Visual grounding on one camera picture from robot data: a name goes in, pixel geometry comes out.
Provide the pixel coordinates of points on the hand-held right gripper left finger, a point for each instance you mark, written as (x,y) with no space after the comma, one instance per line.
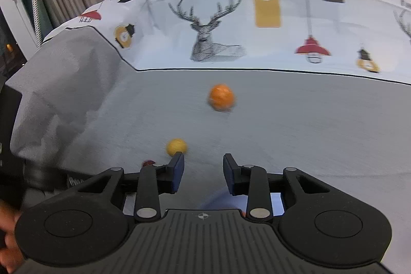
(178,172)

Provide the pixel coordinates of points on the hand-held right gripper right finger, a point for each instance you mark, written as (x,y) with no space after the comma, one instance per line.
(229,174)

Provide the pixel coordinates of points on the small yellow fruit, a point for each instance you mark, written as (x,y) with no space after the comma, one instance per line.
(176,147)

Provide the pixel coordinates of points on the blue plate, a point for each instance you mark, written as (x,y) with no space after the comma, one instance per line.
(221,200)

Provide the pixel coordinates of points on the red date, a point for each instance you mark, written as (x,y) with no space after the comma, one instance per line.
(149,163)

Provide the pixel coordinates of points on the orange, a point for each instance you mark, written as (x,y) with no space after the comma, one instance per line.
(221,97)

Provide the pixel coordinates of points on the person's left hand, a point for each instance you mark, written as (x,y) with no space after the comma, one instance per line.
(7,224)

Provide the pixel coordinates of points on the grey printed blanket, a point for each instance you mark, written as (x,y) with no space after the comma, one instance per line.
(289,132)

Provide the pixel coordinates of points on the dark glass panel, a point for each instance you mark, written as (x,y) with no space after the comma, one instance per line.
(9,46)

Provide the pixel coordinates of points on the teal patterned cloth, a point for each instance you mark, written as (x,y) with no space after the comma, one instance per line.
(36,14)

